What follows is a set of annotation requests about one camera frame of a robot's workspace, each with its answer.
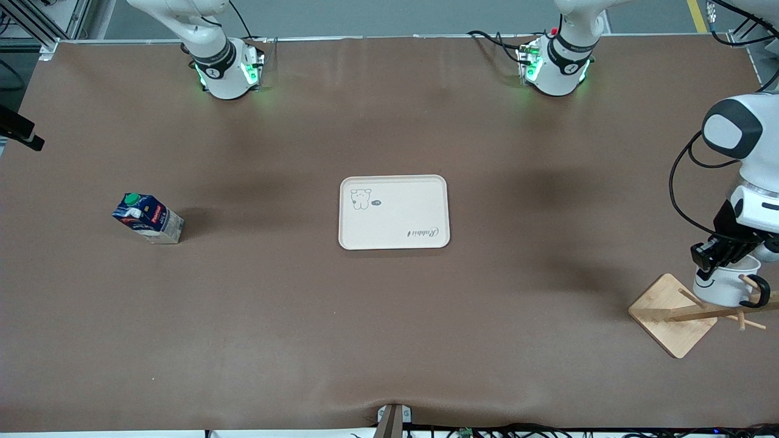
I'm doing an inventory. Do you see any blue milk carton green cap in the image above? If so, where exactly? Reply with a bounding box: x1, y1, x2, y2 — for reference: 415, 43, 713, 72
112, 192, 185, 245

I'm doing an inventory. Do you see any black right base cable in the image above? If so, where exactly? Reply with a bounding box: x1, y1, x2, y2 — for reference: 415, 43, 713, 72
228, 0, 270, 44

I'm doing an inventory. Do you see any cream rabbit print tray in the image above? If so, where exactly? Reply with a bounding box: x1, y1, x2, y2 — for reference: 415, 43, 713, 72
338, 175, 451, 251

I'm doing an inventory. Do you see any black base cable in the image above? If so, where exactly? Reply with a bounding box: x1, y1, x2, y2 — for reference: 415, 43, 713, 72
467, 29, 528, 65
228, 0, 270, 44

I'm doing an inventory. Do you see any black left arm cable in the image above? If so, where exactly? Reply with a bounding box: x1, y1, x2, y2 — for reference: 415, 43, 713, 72
668, 130, 740, 237

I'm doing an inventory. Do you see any black left base cable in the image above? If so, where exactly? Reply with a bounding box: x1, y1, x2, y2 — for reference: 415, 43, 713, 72
467, 29, 528, 65

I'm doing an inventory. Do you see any metal table edge bracket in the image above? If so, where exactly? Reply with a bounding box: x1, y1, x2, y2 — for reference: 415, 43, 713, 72
372, 403, 413, 438

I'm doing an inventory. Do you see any wooden mug tree stand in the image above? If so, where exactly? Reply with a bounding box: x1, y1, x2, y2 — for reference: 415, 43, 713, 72
628, 272, 779, 360

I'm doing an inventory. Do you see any aluminium frame profile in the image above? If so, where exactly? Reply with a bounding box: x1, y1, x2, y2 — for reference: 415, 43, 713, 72
727, 0, 779, 92
0, 0, 93, 60

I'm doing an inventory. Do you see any brown table cover mat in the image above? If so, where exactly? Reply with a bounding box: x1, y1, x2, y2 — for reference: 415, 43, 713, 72
0, 33, 779, 434

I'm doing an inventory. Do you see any white smiley cup black handle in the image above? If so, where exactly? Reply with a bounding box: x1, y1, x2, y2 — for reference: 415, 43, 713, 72
693, 254, 772, 309

